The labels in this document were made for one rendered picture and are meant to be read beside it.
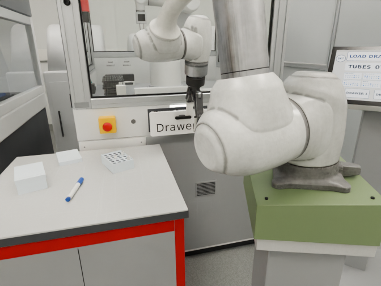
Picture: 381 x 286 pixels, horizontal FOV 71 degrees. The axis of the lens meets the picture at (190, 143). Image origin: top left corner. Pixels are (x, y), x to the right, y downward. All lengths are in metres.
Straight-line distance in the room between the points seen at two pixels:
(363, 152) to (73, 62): 1.39
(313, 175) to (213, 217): 0.98
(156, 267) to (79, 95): 0.77
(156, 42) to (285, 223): 0.64
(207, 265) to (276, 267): 0.93
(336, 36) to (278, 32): 1.37
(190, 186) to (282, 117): 0.98
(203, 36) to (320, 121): 0.53
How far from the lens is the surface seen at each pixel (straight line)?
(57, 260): 0.88
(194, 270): 1.69
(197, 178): 1.45
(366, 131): 1.52
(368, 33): 2.55
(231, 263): 1.74
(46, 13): 4.58
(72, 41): 1.26
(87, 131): 1.30
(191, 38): 0.98
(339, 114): 0.69
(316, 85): 0.66
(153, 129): 1.22
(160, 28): 0.91
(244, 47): 0.54
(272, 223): 0.68
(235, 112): 0.51
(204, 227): 1.63
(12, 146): 1.64
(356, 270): 1.86
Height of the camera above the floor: 1.19
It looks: 19 degrees down
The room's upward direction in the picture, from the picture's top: straight up
